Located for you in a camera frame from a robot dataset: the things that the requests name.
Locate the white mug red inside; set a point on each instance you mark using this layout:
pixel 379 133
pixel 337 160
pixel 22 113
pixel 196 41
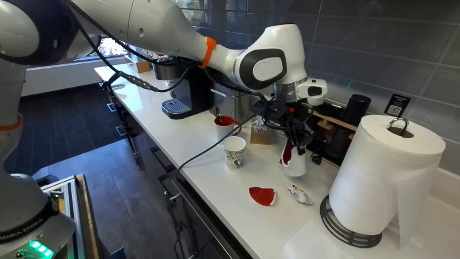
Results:
pixel 225 121

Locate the silver metal box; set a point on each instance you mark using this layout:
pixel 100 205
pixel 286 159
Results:
pixel 228 103

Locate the aluminium robot stand frame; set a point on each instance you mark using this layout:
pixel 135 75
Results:
pixel 66 202

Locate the crumpled foil wrapper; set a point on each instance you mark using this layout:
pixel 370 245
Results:
pixel 301 196

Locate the dark cabinet front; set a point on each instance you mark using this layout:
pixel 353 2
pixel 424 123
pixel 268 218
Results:
pixel 192 225

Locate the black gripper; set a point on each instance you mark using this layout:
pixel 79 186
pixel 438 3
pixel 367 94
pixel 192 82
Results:
pixel 296 115

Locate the red bowl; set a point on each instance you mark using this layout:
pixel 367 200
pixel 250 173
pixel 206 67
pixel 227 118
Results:
pixel 263 196

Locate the black Keurig coffee machine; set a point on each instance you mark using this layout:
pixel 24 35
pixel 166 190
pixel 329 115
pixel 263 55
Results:
pixel 192 95

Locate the black sign card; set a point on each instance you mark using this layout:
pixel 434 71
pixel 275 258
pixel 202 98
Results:
pixel 398 105

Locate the patterned paper cup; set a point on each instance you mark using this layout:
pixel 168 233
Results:
pixel 235 153

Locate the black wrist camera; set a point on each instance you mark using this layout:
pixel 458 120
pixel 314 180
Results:
pixel 268 110

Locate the black paper towel holder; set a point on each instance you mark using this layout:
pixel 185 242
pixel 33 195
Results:
pixel 346 232

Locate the white paper towel roll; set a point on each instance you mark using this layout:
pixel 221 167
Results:
pixel 379 182

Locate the broken white cup red inside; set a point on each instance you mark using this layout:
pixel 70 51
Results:
pixel 294 166

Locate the black canister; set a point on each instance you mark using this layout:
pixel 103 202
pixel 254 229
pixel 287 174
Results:
pixel 359 108

